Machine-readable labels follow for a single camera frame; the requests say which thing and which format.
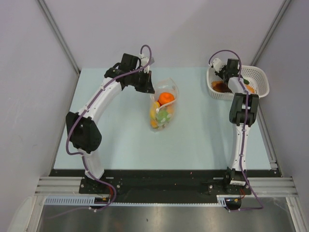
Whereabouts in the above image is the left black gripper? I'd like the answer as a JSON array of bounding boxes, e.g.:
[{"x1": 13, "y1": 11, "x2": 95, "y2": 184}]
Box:
[{"x1": 129, "y1": 69, "x2": 155, "y2": 94}]

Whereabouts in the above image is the orange toy tangerine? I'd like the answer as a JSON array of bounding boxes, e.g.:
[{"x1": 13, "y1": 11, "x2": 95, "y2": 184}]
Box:
[{"x1": 158, "y1": 92, "x2": 175, "y2": 105}]

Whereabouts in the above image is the clear zip top bag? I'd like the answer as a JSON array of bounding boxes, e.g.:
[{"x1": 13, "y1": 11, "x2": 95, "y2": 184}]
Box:
[{"x1": 149, "y1": 78, "x2": 179, "y2": 132}]

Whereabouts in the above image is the green toy apple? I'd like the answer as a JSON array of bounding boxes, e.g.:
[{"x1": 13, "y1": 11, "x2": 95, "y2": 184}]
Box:
[{"x1": 156, "y1": 109, "x2": 173, "y2": 123}]

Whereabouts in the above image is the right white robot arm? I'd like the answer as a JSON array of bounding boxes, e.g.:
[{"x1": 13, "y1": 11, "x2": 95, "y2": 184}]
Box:
[{"x1": 213, "y1": 58, "x2": 259, "y2": 194}]

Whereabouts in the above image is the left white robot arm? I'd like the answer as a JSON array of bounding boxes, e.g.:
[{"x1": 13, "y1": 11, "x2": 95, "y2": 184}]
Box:
[{"x1": 65, "y1": 53, "x2": 155, "y2": 193}]

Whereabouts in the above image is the white plastic basket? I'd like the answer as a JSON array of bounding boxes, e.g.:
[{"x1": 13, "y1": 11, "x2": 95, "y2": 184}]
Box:
[{"x1": 206, "y1": 65, "x2": 269, "y2": 101}]

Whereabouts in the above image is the yellow toy corn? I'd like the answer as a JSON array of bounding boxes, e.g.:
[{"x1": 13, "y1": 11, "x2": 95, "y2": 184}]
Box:
[{"x1": 247, "y1": 85, "x2": 256, "y2": 94}]

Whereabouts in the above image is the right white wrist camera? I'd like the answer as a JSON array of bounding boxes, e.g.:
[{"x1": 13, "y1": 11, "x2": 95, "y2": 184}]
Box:
[{"x1": 209, "y1": 58, "x2": 226, "y2": 73}]

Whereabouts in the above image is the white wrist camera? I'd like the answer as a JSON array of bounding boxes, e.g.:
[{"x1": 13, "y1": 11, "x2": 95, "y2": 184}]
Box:
[
  {"x1": 139, "y1": 54, "x2": 155, "y2": 73},
  {"x1": 209, "y1": 58, "x2": 226, "y2": 73}
]

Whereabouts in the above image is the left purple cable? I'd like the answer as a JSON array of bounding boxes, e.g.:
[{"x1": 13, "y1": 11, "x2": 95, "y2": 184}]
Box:
[{"x1": 65, "y1": 44, "x2": 153, "y2": 216}]

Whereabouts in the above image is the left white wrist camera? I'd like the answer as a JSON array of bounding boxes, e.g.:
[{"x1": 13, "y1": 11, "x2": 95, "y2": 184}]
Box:
[{"x1": 139, "y1": 54, "x2": 155, "y2": 73}]

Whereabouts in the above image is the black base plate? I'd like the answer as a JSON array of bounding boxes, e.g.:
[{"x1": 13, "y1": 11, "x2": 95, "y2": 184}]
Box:
[{"x1": 49, "y1": 169, "x2": 281, "y2": 203}]

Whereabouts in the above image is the aluminium frame rail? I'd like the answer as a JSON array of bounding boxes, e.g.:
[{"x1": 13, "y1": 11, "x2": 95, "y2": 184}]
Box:
[{"x1": 35, "y1": 177, "x2": 298, "y2": 197}]

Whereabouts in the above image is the white slotted cable duct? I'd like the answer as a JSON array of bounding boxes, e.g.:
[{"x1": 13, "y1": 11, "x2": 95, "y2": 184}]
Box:
[{"x1": 44, "y1": 196, "x2": 226, "y2": 207}]

